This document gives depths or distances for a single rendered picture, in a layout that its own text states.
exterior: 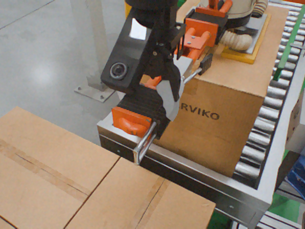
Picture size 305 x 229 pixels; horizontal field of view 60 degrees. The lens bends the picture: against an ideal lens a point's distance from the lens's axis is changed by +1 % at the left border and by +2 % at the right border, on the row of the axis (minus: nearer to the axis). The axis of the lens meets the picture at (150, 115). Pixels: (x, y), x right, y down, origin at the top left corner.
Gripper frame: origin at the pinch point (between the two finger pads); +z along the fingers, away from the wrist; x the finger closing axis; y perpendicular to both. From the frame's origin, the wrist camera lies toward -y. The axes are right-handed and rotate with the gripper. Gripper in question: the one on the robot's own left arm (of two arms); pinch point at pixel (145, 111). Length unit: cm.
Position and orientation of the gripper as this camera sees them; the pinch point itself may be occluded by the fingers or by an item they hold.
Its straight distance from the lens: 46.4
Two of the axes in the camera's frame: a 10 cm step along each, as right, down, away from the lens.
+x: -9.0, -3.1, 3.0
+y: 4.4, -6.4, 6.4
